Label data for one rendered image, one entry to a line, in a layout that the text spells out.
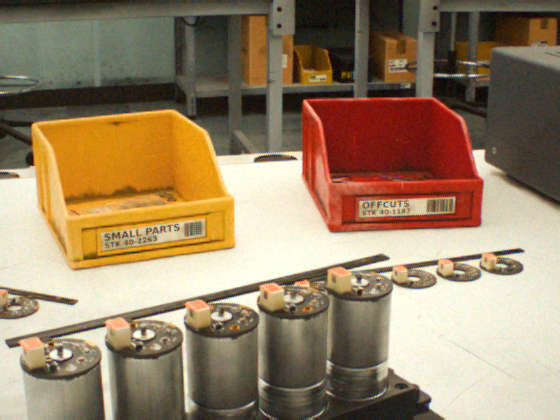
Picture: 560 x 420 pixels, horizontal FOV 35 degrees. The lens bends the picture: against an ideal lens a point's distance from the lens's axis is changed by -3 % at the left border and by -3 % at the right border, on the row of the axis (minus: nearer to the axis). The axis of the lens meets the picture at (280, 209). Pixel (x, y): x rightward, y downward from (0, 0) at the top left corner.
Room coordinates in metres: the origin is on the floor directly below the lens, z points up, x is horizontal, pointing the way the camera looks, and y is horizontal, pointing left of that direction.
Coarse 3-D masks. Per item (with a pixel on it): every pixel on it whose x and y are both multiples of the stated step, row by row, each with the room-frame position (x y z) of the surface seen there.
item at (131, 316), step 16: (384, 256) 0.33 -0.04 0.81; (304, 272) 0.32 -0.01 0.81; (320, 272) 0.32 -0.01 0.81; (240, 288) 0.30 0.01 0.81; (256, 288) 0.30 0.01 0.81; (160, 304) 0.29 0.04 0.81; (176, 304) 0.29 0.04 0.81; (208, 304) 0.29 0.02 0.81; (96, 320) 0.27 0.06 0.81; (128, 320) 0.27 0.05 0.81; (32, 336) 0.26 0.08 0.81; (48, 336) 0.26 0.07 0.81
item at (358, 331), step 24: (336, 312) 0.30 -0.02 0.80; (360, 312) 0.29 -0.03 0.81; (384, 312) 0.30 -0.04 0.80; (336, 336) 0.30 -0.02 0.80; (360, 336) 0.29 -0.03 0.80; (384, 336) 0.30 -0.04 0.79; (336, 360) 0.30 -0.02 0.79; (360, 360) 0.29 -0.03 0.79; (384, 360) 0.30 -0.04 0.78; (336, 384) 0.30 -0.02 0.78; (360, 384) 0.29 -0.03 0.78; (384, 384) 0.30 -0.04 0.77
